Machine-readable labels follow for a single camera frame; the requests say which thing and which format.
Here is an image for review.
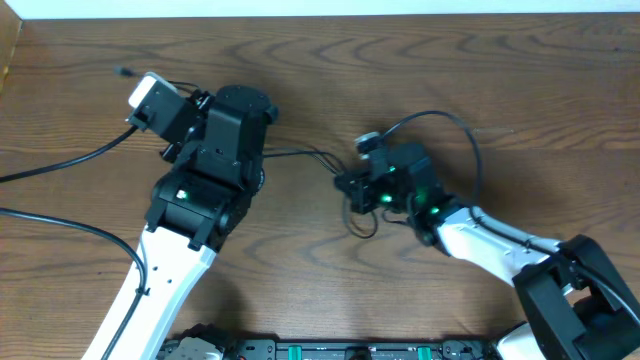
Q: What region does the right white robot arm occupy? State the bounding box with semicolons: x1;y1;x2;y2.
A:
334;143;639;360

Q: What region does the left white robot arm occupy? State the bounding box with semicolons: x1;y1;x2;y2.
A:
84;77;277;359

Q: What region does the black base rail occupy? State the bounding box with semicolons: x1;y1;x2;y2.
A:
156;324;499;360

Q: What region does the thin black usb cable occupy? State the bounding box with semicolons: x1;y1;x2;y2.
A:
112;64;380;240

